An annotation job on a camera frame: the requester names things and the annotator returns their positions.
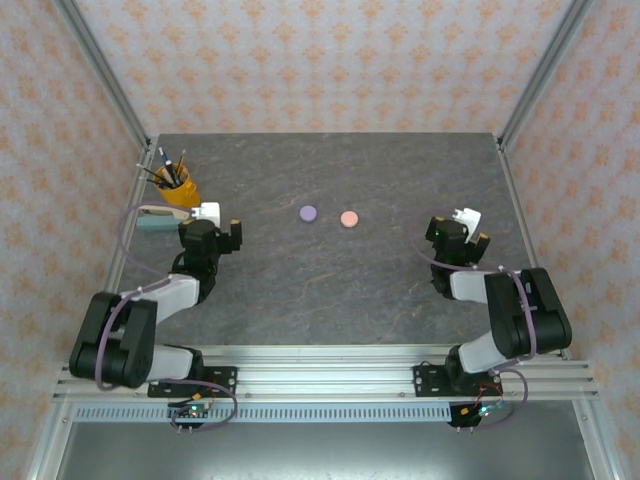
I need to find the yellow metal pen cup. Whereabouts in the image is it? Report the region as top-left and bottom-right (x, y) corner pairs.
(153, 163), (201, 209)

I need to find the teal and beige eraser block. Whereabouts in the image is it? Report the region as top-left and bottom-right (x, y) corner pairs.
(135, 202), (194, 234)

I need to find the blue white capped pen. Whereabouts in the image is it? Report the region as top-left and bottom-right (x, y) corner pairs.
(157, 146), (177, 187)

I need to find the small control circuit board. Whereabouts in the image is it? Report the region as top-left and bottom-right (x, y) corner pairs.
(459, 398), (507, 426)
(167, 392), (217, 420)

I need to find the grey metal shelf panel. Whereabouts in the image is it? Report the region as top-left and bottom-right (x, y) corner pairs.
(54, 419), (601, 480)

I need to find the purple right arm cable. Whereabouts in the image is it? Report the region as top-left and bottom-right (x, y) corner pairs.
(408, 207), (540, 432)

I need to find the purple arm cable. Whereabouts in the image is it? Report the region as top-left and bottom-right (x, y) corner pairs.
(93, 201), (239, 435)
(408, 207), (540, 432)

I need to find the aluminium table side rail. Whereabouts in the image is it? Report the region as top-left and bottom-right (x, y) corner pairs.
(79, 142), (154, 364)
(497, 139), (571, 361)

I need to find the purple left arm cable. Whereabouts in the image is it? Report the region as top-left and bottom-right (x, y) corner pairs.
(93, 201), (239, 435)

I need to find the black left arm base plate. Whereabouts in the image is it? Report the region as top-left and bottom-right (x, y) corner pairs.
(147, 366), (239, 400)

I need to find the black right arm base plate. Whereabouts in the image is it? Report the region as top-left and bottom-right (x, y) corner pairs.
(412, 364), (501, 400)

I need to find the aluminium rail beam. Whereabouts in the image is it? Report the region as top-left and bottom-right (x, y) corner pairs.
(53, 343), (600, 402)

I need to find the aluminium frame post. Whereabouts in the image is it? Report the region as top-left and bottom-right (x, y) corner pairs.
(496, 0), (599, 151)
(52, 0), (153, 151)

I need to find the slotted grey cable duct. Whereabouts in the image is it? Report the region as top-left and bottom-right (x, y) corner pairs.
(73, 405), (454, 424)

